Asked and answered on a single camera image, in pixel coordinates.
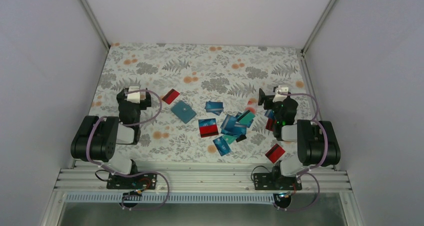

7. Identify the teal card centre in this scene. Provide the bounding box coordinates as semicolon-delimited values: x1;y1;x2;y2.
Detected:
221;134;237;145

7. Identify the blue card far right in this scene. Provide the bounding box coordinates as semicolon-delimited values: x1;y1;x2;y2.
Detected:
264;109;275;120

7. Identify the blue card middle right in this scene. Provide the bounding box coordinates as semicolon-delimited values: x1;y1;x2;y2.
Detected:
220;115;247;137

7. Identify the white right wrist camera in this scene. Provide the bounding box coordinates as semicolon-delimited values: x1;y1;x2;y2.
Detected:
272;85;289;103

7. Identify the floral patterned table mat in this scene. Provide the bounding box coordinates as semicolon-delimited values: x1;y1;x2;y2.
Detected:
90;43;315;164

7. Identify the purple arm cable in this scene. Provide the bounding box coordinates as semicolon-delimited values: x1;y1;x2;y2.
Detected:
273;92;329;212
85;89;171;212

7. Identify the aluminium frame post right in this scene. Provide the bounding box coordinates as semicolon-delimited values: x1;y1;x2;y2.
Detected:
301;0;338;57

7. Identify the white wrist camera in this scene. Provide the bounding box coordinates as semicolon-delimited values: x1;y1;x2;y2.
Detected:
124;86;146;104
272;85;289;103

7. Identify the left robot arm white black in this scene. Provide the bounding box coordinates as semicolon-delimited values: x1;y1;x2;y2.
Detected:
70;87;152;188

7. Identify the aluminium frame post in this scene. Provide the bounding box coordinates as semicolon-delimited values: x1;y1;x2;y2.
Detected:
301;0;338;57
79;0;110;51

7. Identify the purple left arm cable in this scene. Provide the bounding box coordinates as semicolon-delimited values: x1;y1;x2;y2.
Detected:
85;89;171;212

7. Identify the small black card piece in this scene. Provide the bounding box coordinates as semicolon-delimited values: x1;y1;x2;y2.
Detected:
236;134;247;142

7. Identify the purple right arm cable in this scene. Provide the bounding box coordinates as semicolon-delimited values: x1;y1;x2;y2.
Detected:
273;92;329;212

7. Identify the red card black stripe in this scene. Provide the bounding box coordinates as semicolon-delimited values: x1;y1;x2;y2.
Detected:
265;143;286;163

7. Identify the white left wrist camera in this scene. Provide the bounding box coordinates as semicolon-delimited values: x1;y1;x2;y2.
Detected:
124;86;146;104

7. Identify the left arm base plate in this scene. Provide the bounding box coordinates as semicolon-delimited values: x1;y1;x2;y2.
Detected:
106;173;158;190

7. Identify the red card far right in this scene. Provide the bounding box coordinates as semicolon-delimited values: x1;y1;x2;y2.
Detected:
265;118;275;131

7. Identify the teal leather card holder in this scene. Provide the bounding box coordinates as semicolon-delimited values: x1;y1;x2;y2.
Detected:
171;101;197;124

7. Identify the aluminium rail base front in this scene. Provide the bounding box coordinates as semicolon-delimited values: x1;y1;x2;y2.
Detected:
54;161;352;193

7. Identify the aluminium frame post left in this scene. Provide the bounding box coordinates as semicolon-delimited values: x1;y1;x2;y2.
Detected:
79;0;110;51

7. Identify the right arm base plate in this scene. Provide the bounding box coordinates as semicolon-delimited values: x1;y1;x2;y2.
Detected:
252;173;302;191

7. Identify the grey cable duct front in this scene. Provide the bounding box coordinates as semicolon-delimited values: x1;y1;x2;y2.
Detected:
64;192;274;204

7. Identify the teal green card right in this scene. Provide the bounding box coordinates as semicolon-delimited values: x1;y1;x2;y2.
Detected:
236;110;255;127

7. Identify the blue card stack upper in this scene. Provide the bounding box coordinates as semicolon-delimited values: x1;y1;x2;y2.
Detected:
204;101;224;116

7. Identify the red card upper left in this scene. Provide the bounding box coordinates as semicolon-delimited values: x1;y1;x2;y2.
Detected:
162;89;180;105

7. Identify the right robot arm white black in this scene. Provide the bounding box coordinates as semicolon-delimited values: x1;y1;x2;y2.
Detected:
258;86;341;189

